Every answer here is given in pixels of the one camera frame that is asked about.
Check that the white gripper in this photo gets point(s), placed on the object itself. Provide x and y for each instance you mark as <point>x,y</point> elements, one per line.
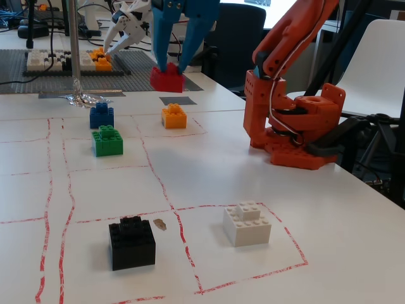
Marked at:
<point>134,16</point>

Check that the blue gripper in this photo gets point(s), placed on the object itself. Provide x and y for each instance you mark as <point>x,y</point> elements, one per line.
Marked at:
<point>183,7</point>

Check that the red lego block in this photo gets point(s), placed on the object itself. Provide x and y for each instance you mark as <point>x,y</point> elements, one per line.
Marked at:
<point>166,83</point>

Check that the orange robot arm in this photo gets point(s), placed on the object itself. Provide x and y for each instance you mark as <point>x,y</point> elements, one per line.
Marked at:
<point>284,38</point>

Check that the grey tape square marker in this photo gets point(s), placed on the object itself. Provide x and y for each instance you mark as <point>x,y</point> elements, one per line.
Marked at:
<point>177,101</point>

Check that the orange lego block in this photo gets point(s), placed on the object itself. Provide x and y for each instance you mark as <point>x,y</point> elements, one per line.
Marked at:
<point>174,118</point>

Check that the blue lego block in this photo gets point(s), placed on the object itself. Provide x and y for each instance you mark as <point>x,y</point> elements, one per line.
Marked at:
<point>101,118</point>

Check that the green lego block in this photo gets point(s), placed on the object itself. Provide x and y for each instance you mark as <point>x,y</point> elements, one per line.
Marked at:
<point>107,144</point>

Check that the white lego block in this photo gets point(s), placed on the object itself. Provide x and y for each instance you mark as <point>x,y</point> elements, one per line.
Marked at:
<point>248,229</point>

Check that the black lego block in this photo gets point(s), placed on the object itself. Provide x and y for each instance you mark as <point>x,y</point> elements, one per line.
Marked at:
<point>131,247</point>

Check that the black office chair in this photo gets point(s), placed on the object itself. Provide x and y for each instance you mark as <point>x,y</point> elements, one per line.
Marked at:
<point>240,31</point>

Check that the white printed stand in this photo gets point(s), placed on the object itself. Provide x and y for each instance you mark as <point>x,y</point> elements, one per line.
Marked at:
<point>91,19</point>

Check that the metal pole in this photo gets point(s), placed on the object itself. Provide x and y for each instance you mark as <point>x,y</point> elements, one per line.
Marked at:
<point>75,41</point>

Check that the black box device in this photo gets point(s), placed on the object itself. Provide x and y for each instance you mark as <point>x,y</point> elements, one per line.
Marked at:
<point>39,31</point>

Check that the multicolour lego brick board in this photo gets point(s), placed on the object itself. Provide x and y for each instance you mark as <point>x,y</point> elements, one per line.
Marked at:
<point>38,60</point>

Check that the grey tape strip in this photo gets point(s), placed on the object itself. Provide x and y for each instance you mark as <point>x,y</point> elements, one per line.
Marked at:
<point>50,94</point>

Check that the grey lego baseplate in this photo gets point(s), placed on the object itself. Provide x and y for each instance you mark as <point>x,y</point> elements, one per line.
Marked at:
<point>16,63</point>

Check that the black table clamp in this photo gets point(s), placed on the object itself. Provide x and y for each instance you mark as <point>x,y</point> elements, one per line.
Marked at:
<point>341,136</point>

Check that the white plastic chair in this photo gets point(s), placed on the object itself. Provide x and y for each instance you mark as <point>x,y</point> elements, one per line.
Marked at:
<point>379,57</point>

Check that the black tripod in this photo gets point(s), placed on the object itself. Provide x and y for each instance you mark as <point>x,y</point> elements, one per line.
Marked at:
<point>383,126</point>

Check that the silver duct tape strip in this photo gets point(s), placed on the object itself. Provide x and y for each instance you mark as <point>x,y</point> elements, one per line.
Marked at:
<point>193,85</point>

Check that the black stand post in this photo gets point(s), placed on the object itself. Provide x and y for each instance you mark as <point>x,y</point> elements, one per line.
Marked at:
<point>30,25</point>

